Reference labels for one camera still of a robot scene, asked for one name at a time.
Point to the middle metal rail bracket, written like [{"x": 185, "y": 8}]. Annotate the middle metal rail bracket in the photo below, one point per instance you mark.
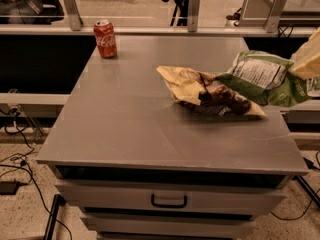
[{"x": 193, "y": 15}]

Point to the metal rail bracket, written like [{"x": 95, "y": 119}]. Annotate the metal rail bracket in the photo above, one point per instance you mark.
[
  {"x": 272, "y": 22},
  {"x": 74, "y": 18},
  {"x": 193, "y": 15}
]

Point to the left metal rail bracket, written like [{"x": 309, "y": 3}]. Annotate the left metal rail bracket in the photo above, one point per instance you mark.
[{"x": 74, "y": 18}]

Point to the green jalapeno chip bag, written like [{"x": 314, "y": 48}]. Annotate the green jalapeno chip bag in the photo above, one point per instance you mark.
[{"x": 265, "y": 79}]

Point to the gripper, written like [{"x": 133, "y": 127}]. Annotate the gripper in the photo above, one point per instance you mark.
[{"x": 308, "y": 61}]

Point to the yellow brown chip bag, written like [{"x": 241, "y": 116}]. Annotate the yellow brown chip bag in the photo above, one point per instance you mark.
[{"x": 203, "y": 94}]

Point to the black drawer handle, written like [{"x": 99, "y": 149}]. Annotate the black drawer handle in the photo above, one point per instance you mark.
[{"x": 168, "y": 203}]

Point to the red coke can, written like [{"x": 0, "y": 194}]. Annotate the red coke can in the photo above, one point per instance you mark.
[{"x": 105, "y": 38}]

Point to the black power adapter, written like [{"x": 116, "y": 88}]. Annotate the black power adapter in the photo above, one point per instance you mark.
[{"x": 9, "y": 187}]

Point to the right metal rail bracket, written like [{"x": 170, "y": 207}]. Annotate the right metal rail bracket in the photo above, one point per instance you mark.
[{"x": 272, "y": 22}]

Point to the grey drawer cabinet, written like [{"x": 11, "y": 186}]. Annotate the grey drawer cabinet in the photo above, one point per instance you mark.
[{"x": 120, "y": 138}]

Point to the seated person in background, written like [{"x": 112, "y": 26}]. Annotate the seated person in background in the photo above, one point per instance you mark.
[{"x": 30, "y": 11}]

